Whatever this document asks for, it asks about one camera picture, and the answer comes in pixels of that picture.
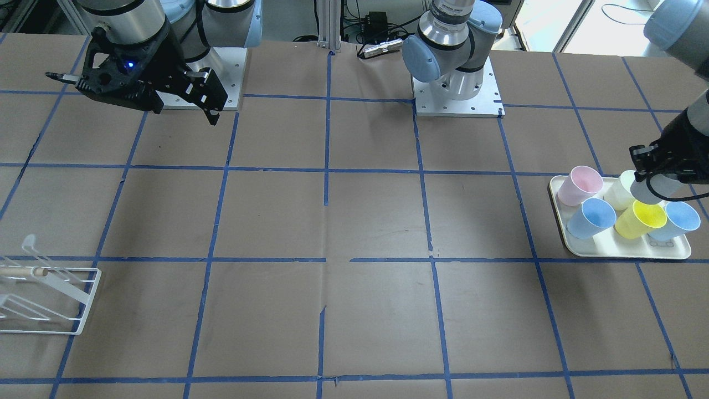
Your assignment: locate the pink plastic cup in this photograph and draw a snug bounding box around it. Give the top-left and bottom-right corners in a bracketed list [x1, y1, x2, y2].
[557, 166, 604, 207]

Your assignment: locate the blue plastic cup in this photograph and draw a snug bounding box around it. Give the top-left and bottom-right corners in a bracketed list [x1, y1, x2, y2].
[566, 198, 617, 239]
[648, 202, 701, 242]

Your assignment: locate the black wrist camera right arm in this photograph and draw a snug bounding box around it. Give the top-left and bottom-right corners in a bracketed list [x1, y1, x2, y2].
[45, 23, 169, 110]

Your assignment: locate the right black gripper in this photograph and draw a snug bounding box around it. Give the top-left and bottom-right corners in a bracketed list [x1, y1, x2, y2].
[125, 33, 228, 126]

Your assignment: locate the yellow plastic cup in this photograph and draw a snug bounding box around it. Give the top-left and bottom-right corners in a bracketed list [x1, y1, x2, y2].
[614, 200, 667, 239]

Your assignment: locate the pale green plastic cup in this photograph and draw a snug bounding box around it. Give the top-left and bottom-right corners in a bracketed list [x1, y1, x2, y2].
[603, 170, 636, 211]

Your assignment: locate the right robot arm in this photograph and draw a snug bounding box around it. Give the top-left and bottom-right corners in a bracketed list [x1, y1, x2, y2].
[52, 1, 263, 125]

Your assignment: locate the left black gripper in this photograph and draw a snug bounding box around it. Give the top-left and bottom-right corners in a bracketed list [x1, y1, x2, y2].
[629, 109, 708, 185]

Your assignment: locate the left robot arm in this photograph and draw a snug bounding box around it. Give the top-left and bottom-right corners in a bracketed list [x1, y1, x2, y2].
[402, 1, 708, 185]

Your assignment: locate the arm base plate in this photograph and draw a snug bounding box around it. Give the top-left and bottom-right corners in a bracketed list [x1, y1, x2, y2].
[158, 47, 248, 111]
[411, 57, 506, 118]

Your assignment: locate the grey plastic cup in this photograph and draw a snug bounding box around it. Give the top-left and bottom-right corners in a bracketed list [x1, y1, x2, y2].
[630, 175, 684, 204]

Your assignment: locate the aluminium frame post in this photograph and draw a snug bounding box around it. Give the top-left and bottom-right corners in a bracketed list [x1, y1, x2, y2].
[315, 0, 343, 54]

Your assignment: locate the beige plastic tray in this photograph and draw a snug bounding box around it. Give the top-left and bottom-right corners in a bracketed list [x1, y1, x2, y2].
[548, 175, 692, 260]

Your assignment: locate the white wire cup rack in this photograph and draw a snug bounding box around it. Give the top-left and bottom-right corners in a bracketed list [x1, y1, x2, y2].
[1, 233, 102, 335]

